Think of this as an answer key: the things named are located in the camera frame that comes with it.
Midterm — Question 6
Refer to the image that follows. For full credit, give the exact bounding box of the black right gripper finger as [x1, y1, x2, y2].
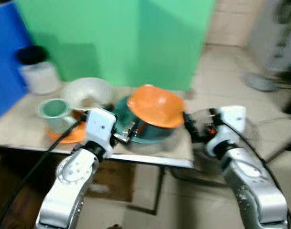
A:
[182, 111, 199, 142]

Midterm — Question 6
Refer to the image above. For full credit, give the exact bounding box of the orange plastic bowl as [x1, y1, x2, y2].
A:
[127, 84, 186, 129]

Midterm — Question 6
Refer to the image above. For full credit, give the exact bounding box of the teal plastic bowl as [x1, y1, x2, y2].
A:
[112, 95, 177, 144]

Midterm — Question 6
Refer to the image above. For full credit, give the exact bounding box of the white plastic bowl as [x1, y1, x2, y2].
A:
[60, 77, 114, 112]

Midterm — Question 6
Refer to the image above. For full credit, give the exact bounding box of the brown cardboard box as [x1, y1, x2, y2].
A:
[85, 160, 136, 203]

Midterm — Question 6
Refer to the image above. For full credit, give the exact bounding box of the green plastic cup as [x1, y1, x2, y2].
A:
[38, 98, 73, 135]

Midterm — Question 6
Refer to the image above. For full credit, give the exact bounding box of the green board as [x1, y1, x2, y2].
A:
[15, 0, 217, 92]

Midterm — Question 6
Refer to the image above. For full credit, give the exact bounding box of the grey round stand base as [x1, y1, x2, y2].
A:
[242, 45, 281, 93]

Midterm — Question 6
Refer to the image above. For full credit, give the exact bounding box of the white container with black lid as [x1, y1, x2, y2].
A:
[15, 45, 62, 95]

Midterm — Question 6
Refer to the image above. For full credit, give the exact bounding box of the blue board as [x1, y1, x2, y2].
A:
[0, 0, 33, 125]

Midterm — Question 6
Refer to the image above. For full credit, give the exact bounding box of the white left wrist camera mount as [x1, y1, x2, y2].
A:
[83, 108, 118, 146]

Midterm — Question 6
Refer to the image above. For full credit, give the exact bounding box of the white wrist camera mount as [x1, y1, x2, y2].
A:
[83, 108, 118, 146]
[217, 105, 247, 137]

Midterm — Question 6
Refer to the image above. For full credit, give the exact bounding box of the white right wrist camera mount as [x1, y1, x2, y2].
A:
[217, 105, 247, 137]

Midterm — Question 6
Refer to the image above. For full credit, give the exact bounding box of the black wire fan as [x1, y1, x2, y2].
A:
[186, 107, 261, 183]

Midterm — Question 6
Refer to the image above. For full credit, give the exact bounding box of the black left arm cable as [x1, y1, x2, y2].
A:
[0, 113, 88, 229]

